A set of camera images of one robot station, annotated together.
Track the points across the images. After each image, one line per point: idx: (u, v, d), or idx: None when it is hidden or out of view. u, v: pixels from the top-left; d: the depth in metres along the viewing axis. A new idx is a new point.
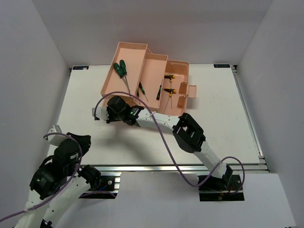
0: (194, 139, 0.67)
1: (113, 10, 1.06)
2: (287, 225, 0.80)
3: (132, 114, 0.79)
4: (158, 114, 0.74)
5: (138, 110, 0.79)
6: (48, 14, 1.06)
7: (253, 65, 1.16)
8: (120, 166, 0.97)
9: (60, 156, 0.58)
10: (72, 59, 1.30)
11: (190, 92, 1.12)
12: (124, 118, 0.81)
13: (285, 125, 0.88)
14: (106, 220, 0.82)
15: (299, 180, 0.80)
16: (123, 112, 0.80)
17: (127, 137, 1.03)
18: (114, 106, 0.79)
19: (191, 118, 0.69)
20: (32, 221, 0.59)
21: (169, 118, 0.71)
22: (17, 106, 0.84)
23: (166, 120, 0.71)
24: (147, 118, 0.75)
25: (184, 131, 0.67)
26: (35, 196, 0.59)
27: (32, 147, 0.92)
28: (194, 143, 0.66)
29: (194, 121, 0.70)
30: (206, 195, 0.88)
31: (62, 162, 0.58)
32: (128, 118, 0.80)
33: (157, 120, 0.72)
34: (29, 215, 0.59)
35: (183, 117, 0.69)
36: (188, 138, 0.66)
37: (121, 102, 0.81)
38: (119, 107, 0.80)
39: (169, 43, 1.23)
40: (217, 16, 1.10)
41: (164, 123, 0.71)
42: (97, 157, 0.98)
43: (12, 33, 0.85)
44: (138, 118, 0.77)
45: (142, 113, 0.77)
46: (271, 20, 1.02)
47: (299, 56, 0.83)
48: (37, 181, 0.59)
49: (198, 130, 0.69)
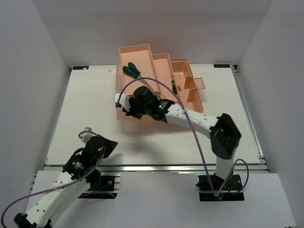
0: (232, 144, 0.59)
1: (113, 9, 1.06)
2: (287, 225, 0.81)
3: (161, 108, 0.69)
4: (191, 112, 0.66)
5: (167, 105, 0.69)
6: (48, 14, 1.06)
7: (253, 65, 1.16)
8: (123, 166, 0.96)
9: (90, 146, 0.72)
10: (72, 59, 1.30)
11: (198, 84, 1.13)
12: (150, 111, 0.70)
13: (285, 125, 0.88)
14: (106, 220, 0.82)
15: (299, 180, 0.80)
16: (152, 104, 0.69)
17: (128, 137, 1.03)
18: (143, 96, 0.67)
19: (232, 121, 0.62)
20: (52, 203, 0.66)
21: (205, 118, 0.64)
22: (17, 106, 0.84)
23: (202, 119, 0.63)
24: (179, 114, 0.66)
25: (223, 134, 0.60)
26: (65, 177, 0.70)
27: (32, 147, 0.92)
28: (229, 147, 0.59)
29: (234, 125, 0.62)
30: (206, 195, 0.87)
31: (91, 151, 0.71)
32: (156, 112, 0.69)
33: (190, 118, 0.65)
34: (51, 196, 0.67)
35: (223, 118, 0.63)
36: (224, 140, 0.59)
37: (149, 94, 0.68)
38: (149, 99, 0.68)
39: (169, 43, 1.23)
40: (218, 16, 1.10)
41: (199, 122, 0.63)
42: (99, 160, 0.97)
43: (12, 33, 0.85)
44: (168, 113, 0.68)
45: (172, 109, 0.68)
46: (271, 20, 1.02)
47: (299, 56, 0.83)
48: (71, 165, 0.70)
49: (237, 135, 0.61)
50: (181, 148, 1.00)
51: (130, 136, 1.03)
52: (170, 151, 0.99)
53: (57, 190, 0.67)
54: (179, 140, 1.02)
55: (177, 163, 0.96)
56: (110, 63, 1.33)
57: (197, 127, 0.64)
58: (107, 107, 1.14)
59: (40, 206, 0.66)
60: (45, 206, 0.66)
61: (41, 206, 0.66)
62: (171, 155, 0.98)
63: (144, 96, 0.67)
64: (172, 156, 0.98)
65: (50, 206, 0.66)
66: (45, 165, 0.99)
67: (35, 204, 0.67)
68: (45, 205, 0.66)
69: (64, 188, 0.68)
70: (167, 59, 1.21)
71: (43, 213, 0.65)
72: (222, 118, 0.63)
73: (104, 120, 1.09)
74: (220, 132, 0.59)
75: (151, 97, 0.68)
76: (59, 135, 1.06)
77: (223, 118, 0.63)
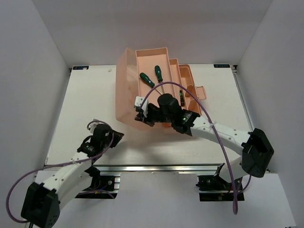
0: (265, 162, 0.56)
1: (113, 10, 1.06)
2: (287, 225, 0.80)
3: (185, 120, 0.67)
4: (219, 126, 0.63)
5: (193, 118, 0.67)
6: (48, 14, 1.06)
7: (253, 65, 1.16)
8: (123, 166, 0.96)
9: (99, 130, 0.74)
10: (72, 59, 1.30)
11: (199, 94, 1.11)
12: (175, 122, 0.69)
13: (285, 126, 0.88)
14: (106, 220, 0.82)
15: (299, 180, 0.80)
16: (175, 115, 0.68)
17: (128, 137, 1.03)
18: (169, 106, 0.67)
19: (265, 136, 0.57)
20: (71, 174, 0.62)
21: (236, 133, 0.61)
22: (17, 106, 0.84)
23: (232, 135, 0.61)
24: (206, 128, 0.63)
25: (256, 151, 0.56)
26: (80, 155, 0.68)
27: (32, 147, 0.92)
28: (262, 166, 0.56)
29: (268, 140, 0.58)
30: (206, 195, 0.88)
31: (99, 136, 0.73)
32: (180, 124, 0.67)
33: (219, 133, 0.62)
34: (70, 168, 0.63)
35: (255, 133, 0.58)
36: (258, 160, 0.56)
37: (175, 105, 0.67)
38: (174, 110, 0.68)
39: (169, 43, 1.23)
40: (218, 16, 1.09)
41: (229, 137, 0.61)
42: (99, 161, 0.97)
43: (13, 33, 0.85)
44: (194, 127, 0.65)
45: (198, 121, 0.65)
46: (271, 20, 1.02)
47: (299, 56, 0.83)
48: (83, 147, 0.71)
49: (270, 152, 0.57)
50: (180, 148, 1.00)
51: (130, 136, 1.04)
52: (170, 151, 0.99)
53: (76, 163, 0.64)
54: (178, 141, 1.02)
55: (177, 163, 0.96)
56: (110, 63, 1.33)
57: (225, 141, 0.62)
58: (108, 107, 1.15)
59: (58, 175, 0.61)
60: (65, 175, 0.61)
61: (59, 175, 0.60)
62: (170, 155, 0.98)
63: (169, 107, 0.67)
64: (171, 156, 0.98)
65: (69, 176, 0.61)
66: (45, 165, 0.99)
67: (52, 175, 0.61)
68: (65, 174, 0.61)
69: (81, 164, 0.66)
70: (176, 64, 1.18)
71: (62, 183, 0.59)
72: (254, 133, 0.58)
73: (104, 120, 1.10)
74: (253, 152, 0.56)
75: (177, 108, 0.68)
76: (59, 135, 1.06)
77: (255, 133, 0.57)
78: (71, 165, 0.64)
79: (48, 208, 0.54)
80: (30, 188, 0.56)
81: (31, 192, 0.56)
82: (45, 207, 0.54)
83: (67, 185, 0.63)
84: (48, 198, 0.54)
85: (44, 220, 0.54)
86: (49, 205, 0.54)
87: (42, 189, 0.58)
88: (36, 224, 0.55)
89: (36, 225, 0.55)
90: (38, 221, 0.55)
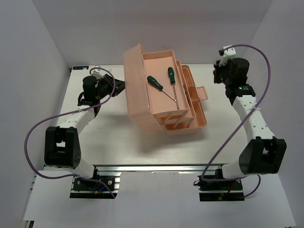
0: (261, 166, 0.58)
1: (113, 10, 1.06)
2: (287, 225, 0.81)
3: (239, 89, 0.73)
4: (258, 114, 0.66)
5: (248, 93, 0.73)
6: (48, 14, 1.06)
7: (253, 66, 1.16)
8: (122, 166, 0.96)
9: (89, 86, 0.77)
10: (72, 59, 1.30)
11: (200, 94, 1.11)
12: (231, 86, 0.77)
13: (286, 125, 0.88)
14: (106, 219, 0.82)
15: (299, 180, 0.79)
16: (235, 79, 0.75)
17: (128, 138, 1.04)
18: (236, 67, 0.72)
19: (282, 151, 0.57)
20: (80, 117, 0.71)
21: (263, 128, 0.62)
22: (16, 106, 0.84)
23: (258, 126, 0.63)
24: (246, 107, 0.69)
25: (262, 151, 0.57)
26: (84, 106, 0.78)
27: (32, 146, 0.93)
28: (253, 168, 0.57)
29: (280, 159, 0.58)
30: (206, 195, 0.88)
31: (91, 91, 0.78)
32: (232, 88, 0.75)
33: (251, 117, 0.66)
34: (78, 114, 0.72)
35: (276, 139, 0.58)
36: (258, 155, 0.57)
37: (241, 70, 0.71)
38: (237, 74, 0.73)
39: (169, 43, 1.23)
40: (218, 16, 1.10)
41: (253, 126, 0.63)
42: (100, 158, 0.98)
43: (13, 33, 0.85)
44: (238, 98, 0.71)
45: (246, 98, 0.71)
46: (271, 21, 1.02)
47: (299, 55, 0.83)
48: (81, 101, 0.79)
49: (273, 168, 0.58)
50: (180, 148, 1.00)
51: (130, 136, 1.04)
52: (170, 150, 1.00)
53: (83, 110, 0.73)
54: (178, 141, 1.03)
55: (177, 163, 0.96)
56: (110, 63, 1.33)
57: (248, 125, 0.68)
58: (108, 108, 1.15)
59: (69, 119, 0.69)
60: (76, 118, 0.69)
61: (71, 119, 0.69)
62: (170, 155, 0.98)
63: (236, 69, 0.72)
64: (171, 156, 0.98)
65: (80, 119, 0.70)
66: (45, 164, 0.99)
67: (63, 122, 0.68)
68: (76, 118, 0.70)
69: (87, 111, 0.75)
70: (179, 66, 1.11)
71: (76, 123, 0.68)
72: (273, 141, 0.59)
73: (104, 121, 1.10)
74: (259, 147, 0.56)
75: (241, 75, 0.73)
76: None
77: (275, 140, 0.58)
78: (79, 112, 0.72)
79: (72, 140, 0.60)
80: (49, 130, 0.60)
81: (51, 134, 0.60)
82: (69, 140, 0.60)
83: (80, 129, 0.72)
84: (71, 132, 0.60)
85: (71, 154, 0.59)
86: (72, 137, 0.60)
87: (60, 131, 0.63)
88: (63, 163, 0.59)
89: (62, 164, 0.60)
90: (66, 156, 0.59)
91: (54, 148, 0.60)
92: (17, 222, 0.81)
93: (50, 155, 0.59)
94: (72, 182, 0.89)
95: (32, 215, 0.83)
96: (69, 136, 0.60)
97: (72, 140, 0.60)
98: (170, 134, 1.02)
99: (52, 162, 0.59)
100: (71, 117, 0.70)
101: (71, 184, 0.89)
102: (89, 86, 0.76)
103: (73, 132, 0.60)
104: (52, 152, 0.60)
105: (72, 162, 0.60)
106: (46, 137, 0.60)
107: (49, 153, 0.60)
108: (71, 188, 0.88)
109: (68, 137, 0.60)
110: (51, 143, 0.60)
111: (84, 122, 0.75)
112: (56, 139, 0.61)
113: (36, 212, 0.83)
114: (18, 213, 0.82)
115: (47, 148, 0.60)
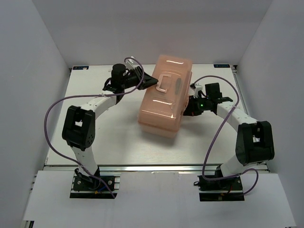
0: (255, 150, 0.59)
1: (114, 10, 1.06)
2: (287, 225, 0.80)
3: (218, 99, 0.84)
4: (239, 110, 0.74)
5: (226, 100, 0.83)
6: (48, 13, 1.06)
7: (253, 66, 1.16)
8: (129, 166, 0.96)
9: (117, 73, 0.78)
10: (72, 59, 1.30)
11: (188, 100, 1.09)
12: (210, 99, 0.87)
13: (285, 124, 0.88)
14: (105, 220, 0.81)
15: (299, 179, 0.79)
16: (213, 94, 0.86)
17: (131, 138, 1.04)
18: (210, 86, 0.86)
19: (270, 131, 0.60)
20: (101, 102, 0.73)
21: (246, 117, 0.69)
22: (17, 105, 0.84)
23: (242, 117, 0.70)
24: (227, 107, 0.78)
25: (251, 133, 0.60)
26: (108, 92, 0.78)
27: (32, 146, 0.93)
28: (251, 154, 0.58)
29: (270, 138, 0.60)
30: (206, 195, 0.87)
31: (118, 77, 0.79)
32: (213, 101, 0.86)
33: (232, 113, 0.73)
34: (100, 99, 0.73)
35: (261, 122, 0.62)
36: (250, 137, 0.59)
37: (215, 87, 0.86)
38: (212, 91, 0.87)
39: (169, 42, 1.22)
40: (218, 16, 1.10)
41: (238, 117, 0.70)
42: (109, 158, 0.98)
43: (13, 32, 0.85)
44: (219, 104, 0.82)
45: (225, 103, 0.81)
46: (271, 21, 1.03)
47: (298, 55, 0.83)
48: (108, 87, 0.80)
49: (269, 151, 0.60)
50: (180, 148, 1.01)
51: (131, 137, 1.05)
52: (169, 151, 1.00)
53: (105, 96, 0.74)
54: (178, 141, 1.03)
55: (177, 163, 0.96)
56: (109, 63, 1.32)
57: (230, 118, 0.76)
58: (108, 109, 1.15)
59: (91, 102, 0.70)
60: (97, 103, 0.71)
61: (92, 103, 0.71)
62: (171, 155, 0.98)
63: (210, 88, 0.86)
64: (172, 156, 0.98)
65: (100, 104, 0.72)
66: (45, 164, 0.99)
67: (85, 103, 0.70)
68: (97, 102, 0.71)
69: (109, 98, 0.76)
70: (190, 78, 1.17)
71: (95, 108, 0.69)
72: (259, 125, 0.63)
73: (104, 121, 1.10)
74: (248, 130, 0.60)
75: (216, 90, 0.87)
76: (61, 135, 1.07)
77: (259, 123, 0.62)
78: (101, 97, 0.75)
79: (89, 123, 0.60)
80: (70, 108, 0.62)
81: (71, 112, 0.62)
82: (85, 123, 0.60)
83: (98, 114, 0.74)
84: (88, 115, 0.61)
85: (85, 135, 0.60)
86: (89, 120, 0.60)
87: (80, 110, 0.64)
88: (77, 141, 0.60)
89: (76, 142, 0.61)
90: (80, 137, 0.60)
91: (71, 126, 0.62)
92: (17, 222, 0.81)
93: (67, 132, 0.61)
94: (72, 182, 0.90)
95: (32, 215, 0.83)
96: (86, 118, 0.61)
97: (88, 123, 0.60)
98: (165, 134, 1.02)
99: (68, 138, 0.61)
100: (94, 100, 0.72)
101: (71, 184, 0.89)
102: (117, 72, 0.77)
103: (90, 116, 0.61)
104: (69, 129, 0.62)
105: (83, 143, 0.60)
106: (67, 115, 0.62)
107: (66, 129, 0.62)
108: (71, 188, 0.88)
109: (85, 120, 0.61)
110: (70, 121, 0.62)
111: (103, 108, 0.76)
112: (75, 118, 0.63)
113: (36, 212, 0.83)
114: (18, 213, 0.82)
115: (66, 125, 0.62)
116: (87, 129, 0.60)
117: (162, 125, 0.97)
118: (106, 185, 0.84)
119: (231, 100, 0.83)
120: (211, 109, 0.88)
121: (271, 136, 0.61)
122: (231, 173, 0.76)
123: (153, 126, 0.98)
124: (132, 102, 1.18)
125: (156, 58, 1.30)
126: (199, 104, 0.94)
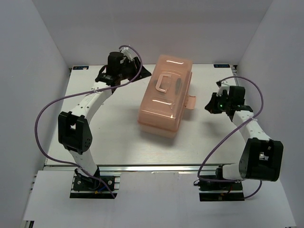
0: (258, 167, 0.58)
1: (114, 9, 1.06)
2: (287, 225, 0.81)
3: (238, 107, 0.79)
4: (254, 123, 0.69)
5: (246, 109, 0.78)
6: (48, 13, 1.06)
7: (253, 66, 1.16)
8: (131, 166, 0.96)
9: (113, 59, 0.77)
10: (72, 59, 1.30)
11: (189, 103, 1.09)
12: (231, 104, 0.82)
13: (285, 124, 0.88)
14: (105, 220, 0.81)
15: (299, 179, 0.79)
16: (234, 99, 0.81)
17: (131, 138, 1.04)
18: (233, 90, 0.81)
19: (280, 152, 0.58)
20: (93, 102, 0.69)
21: (260, 133, 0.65)
22: (16, 105, 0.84)
23: (255, 131, 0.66)
24: (244, 117, 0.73)
25: (258, 151, 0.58)
26: (101, 84, 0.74)
27: (32, 146, 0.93)
28: (252, 172, 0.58)
29: (279, 159, 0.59)
30: (206, 195, 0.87)
31: (115, 65, 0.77)
32: (232, 107, 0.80)
33: (248, 124, 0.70)
34: (91, 97, 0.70)
35: (273, 141, 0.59)
36: (255, 155, 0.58)
37: (239, 92, 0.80)
38: (234, 95, 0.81)
39: (169, 43, 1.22)
40: (218, 16, 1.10)
41: (251, 130, 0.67)
42: (109, 158, 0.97)
43: (13, 32, 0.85)
44: (238, 112, 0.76)
45: (244, 112, 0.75)
46: (271, 21, 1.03)
47: (298, 55, 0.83)
48: (103, 76, 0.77)
49: (273, 172, 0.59)
50: (180, 148, 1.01)
51: (131, 137, 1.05)
52: (169, 151, 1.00)
53: (98, 92, 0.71)
54: (178, 141, 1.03)
55: (177, 163, 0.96)
56: None
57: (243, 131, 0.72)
58: (108, 109, 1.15)
59: (82, 104, 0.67)
60: (89, 103, 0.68)
61: (83, 104, 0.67)
62: (171, 155, 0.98)
63: (232, 91, 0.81)
64: (172, 156, 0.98)
65: (92, 104, 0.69)
66: (45, 164, 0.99)
67: (76, 106, 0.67)
68: (89, 102, 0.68)
69: (102, 93, 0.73)
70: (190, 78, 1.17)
71: (88, 109, 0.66)
72: (270, 143, 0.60)
73: (104, 121, 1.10)
74: (256, 147, 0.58)
75: (239, 95, 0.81)
76: None
77: (271, 142, 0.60)
78: (93, 94, 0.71)
79: (81, 130, 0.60)
80: (61, 117, 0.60)
81: (62, 120, 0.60)
82: (79, 130, 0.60)
83: (92, 114, 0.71)
84: (80, 123, 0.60)
85: (81, 141, 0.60)
86: (81, 127, 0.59)
87: (72, 116, 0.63)
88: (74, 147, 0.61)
89: (74, 148, 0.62)
90: (77, 143, 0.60)
91: (66, 133, 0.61)
92: (17, 222, 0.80)
93: (63, 139, 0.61)
94: (72, 182, 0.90)
95: (32, 215, 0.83)
96: (78, 126, 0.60)
97: (81, 131, 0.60)
98: (164, 134, 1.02)
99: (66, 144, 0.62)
100: (85, 99, 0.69)
101: (71, 184, 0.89)
102: (114, 58, 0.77)
103: (82, 123, 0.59)
104: (65, 137, 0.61)
105: (80, 148, 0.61)
106: (59, 123, 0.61)
107: (62, 136, 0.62)
108: (71, 188, 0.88)
109: (77, 128, 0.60)
110: (63, 129, 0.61)
111: (97, 106, 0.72)
112: (68, 125, 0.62)
113: (36, 212, 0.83)
114: (19, 213, 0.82)
115: (60, 132, 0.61)
116: (81, 137, 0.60)
117: (161, 125, 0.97)
118: (106, 185, 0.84)
119: (251, 110, 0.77)
120: (228, 113, 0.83)
121: (280, 157, 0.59)
122: (229, 176, 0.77)
123: (153, 126, 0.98)
124: (132, 102, 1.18)
125: (156, 58, 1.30)
126: (219, 104, 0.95)
